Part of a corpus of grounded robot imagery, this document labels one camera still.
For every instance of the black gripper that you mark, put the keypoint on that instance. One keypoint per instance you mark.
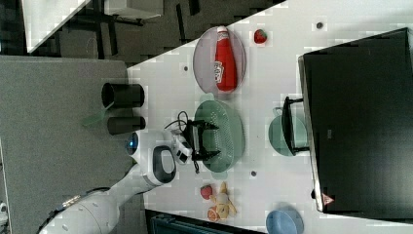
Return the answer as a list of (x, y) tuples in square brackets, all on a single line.
[(193, 134)]

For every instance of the mint green plastic strainer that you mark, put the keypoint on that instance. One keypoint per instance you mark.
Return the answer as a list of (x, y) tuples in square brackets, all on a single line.
[(227, 139)]

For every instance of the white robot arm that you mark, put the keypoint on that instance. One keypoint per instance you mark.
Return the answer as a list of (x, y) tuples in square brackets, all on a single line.
[(156, 153)]

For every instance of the red toy strawberry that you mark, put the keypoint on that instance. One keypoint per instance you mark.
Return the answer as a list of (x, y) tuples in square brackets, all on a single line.
[(260, 36), (206, 191)]

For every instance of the mint green cup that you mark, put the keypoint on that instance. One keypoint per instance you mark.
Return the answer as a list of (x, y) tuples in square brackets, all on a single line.
[(277, 139)]

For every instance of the orange slice toy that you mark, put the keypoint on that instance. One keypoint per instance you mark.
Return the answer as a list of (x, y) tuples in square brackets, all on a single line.
[(212, 214)]

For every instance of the red ketchup bottle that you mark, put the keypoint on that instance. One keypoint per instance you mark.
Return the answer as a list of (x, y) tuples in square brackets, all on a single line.
[(225, 68)]

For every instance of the grey round plate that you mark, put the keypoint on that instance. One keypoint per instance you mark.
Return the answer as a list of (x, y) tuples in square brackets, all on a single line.
[(203, 61)]

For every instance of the lower black cylinder holder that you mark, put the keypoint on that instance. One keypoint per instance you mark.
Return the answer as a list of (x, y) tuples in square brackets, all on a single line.
[(123, 125)]

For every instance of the black cylinder holder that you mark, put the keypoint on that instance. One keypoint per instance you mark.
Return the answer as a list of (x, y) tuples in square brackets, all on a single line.
[(122, 95), (123, 125)]

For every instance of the dark blue crate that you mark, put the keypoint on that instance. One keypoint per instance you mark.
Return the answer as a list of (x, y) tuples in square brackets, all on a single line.
[(168, 224)]

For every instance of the upper black cylinder holder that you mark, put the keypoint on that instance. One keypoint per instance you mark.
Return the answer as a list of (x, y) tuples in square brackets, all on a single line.
[(122, 95)]

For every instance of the blue bowl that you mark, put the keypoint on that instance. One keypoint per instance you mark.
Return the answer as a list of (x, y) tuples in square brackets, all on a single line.
[(284, 222)]

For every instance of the green spatula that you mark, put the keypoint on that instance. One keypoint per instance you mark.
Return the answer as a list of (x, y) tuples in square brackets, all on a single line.
[(97, 117)]

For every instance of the grey side table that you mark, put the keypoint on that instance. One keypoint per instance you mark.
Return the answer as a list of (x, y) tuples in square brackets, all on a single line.
[(48, 156)]

